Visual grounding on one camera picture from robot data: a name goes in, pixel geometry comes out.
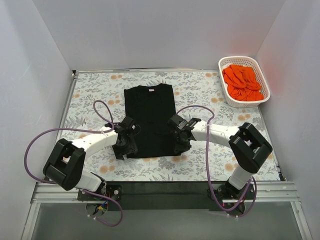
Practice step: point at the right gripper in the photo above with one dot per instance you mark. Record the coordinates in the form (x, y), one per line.
(181, 146)

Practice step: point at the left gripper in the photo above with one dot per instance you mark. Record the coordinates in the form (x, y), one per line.
(125, 150)

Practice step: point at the black t shirt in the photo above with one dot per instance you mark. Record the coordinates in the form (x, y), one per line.
(151, 107)

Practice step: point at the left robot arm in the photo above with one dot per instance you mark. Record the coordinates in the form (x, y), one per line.
(65, 165)

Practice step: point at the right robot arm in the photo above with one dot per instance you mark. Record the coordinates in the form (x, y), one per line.
(248, 145)

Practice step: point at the floral patterned table mat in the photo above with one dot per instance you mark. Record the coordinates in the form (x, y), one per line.
(197, 94)

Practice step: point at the orange t shirt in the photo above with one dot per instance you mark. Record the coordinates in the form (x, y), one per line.
(242, 84)

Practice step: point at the white perforated plastic basket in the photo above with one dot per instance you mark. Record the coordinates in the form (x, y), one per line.
(245, 61)

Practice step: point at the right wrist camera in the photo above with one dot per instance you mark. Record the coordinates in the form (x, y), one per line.
(177, 123)

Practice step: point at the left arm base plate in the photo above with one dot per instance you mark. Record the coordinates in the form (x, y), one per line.
(113, 191)

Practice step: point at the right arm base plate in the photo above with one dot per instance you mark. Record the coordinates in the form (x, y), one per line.
(226, 191)

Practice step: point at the aluminium back rail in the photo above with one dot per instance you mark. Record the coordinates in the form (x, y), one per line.
(134, 70)

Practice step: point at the aluminium rail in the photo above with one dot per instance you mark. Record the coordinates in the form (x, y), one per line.
(134, 70)
(267, 191)

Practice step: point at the aluminium front rail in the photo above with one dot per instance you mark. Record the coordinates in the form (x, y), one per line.
(267, 191)

